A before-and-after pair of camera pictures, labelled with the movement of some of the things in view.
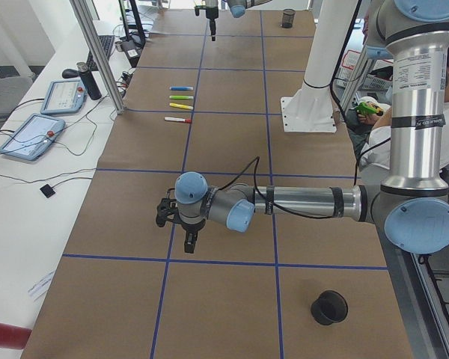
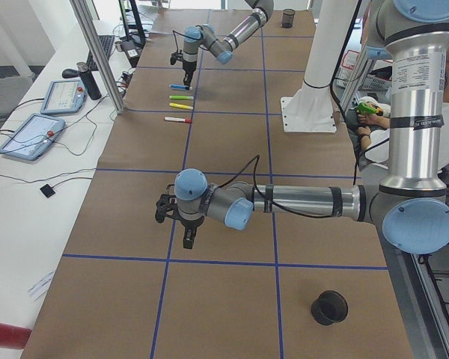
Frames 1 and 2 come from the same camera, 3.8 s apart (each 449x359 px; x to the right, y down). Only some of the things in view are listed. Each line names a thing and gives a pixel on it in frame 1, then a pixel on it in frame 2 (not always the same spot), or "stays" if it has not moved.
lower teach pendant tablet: (66, 96) stays
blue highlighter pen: (181, 88) stays
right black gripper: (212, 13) → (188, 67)
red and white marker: (177, 120) stays
